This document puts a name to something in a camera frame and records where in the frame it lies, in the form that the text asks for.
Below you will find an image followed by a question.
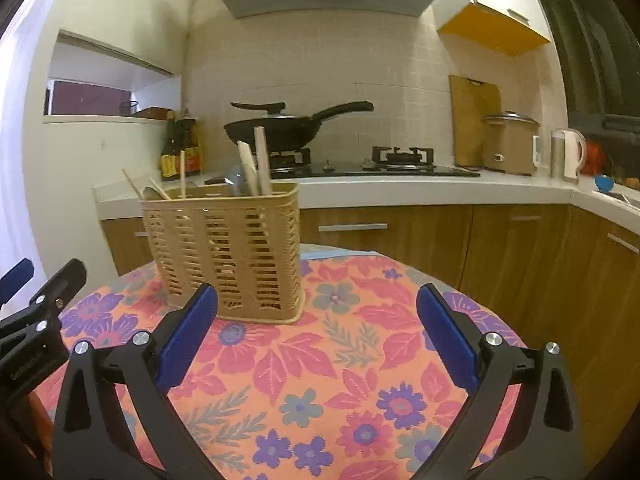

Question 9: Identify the white electric kettle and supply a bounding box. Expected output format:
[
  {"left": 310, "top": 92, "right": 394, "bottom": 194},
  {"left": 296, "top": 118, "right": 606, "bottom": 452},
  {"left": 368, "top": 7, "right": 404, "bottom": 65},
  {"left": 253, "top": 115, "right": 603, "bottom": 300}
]
[{"left": 550, "top": 129, "right": 587, "bottom": 182}]

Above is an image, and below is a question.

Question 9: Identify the dark bottle yellow label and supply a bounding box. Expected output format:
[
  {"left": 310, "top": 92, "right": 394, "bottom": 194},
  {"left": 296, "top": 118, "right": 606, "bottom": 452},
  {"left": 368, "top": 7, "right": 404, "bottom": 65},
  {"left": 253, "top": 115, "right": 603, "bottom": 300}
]
[{"left": 160, "top": 111, "right": 182, "bottom": 182}]

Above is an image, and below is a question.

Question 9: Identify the black wok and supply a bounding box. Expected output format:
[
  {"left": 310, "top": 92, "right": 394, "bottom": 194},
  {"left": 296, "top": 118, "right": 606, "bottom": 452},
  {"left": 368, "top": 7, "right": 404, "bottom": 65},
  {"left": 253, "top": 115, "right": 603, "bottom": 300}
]
[{"left": 223, "top": 101, "right": 374, "bottom": 153}]

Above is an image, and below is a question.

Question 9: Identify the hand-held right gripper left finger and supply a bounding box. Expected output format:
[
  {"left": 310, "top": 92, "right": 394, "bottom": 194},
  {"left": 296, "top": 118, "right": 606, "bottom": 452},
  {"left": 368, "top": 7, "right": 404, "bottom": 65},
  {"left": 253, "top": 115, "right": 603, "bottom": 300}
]
[{"left": 52, "top": 282, "right": 221, "bottom": 480}]

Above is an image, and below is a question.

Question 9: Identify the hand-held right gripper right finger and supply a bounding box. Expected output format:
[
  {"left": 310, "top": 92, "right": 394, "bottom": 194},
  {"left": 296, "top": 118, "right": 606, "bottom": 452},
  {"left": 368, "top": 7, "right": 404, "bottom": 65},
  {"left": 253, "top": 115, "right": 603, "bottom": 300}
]
[{"left": 407, "top": 283, "right": 583, "bottom": 480}]

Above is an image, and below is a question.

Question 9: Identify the dark window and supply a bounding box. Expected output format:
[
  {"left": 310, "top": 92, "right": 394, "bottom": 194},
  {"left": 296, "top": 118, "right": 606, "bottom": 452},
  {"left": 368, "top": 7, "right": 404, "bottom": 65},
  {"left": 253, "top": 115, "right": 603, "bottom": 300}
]
[{"left": 530, "top": 0, "right": 640, "bottom": 133}]

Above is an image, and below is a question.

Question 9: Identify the black gas stove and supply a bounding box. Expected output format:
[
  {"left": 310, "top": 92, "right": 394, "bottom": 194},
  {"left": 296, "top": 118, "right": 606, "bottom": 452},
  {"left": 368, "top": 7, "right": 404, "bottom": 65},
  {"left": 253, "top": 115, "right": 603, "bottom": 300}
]
[{"left": 204, "top": 146, "right": 481, "bottom": 178}]

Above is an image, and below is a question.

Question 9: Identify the red object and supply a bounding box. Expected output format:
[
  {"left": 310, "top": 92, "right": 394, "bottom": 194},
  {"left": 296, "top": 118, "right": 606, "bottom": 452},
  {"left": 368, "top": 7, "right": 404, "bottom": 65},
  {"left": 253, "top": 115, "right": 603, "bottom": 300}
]
[{"left": 582, "top": 140, "right": 606, "bottom": 176}]

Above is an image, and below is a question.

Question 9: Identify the beige rice cooker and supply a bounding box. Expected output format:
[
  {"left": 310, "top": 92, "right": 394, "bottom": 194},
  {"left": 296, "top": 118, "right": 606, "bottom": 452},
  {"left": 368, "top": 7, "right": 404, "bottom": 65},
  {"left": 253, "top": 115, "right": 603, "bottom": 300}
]
[{"left": 481, "top": 111, "right": 542, "bottom": 177}]

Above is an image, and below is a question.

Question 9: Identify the floral tablecloth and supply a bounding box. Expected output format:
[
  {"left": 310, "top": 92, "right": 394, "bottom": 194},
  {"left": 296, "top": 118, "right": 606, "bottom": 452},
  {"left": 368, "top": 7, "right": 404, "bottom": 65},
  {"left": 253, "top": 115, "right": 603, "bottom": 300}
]
[{"left": 30, "top": 244, "right": 531, "bottom": 480}]

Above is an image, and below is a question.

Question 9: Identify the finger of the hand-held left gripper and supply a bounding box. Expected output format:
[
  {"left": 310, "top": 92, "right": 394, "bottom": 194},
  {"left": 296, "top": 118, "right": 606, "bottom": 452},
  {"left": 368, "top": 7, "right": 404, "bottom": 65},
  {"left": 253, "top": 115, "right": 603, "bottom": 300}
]
[
  {"left": 0, "top": 259, "right": 87, "bottom": 356},
  {"left": 0, "top": 259, "right": 34, "bottom": 306}
]

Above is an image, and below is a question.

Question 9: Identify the white and yellow wall cabinet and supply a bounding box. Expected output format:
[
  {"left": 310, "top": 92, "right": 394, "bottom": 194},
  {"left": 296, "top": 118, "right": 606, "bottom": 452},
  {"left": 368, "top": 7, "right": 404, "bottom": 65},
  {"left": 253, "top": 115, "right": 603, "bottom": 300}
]
[{"left": 432, "top": 0, "right": 553, "bottom": 58}]

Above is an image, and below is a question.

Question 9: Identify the brown wooden tray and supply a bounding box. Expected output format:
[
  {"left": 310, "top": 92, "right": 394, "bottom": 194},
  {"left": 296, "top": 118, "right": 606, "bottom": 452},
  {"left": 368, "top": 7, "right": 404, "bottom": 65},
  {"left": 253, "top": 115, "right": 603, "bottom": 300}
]
[{"left": 132, "top": 106, "right": 173, "bottom": 121}]

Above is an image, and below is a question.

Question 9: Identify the wooden cutting board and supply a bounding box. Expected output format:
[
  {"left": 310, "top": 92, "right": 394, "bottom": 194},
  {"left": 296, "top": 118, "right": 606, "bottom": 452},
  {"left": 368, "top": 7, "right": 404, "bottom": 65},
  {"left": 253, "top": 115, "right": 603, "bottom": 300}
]
[{"left": 448, "top": 75, "right": 502, "bottom": 168}]

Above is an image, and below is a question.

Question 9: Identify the dark bottle red label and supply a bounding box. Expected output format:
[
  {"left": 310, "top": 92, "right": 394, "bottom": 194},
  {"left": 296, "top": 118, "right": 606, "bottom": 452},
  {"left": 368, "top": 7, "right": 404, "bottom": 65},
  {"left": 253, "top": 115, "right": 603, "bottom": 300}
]
[{"left": 177, "top": 109, "right": 203, "bottom": 177}]

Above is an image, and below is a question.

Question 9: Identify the beige woven plastic utensil basket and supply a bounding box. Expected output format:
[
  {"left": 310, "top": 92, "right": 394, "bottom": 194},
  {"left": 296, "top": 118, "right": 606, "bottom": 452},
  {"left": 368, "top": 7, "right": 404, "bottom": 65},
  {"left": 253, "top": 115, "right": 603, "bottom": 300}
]
[{"left": 138, "top": 182, "right": 301, "bottom": 327}]

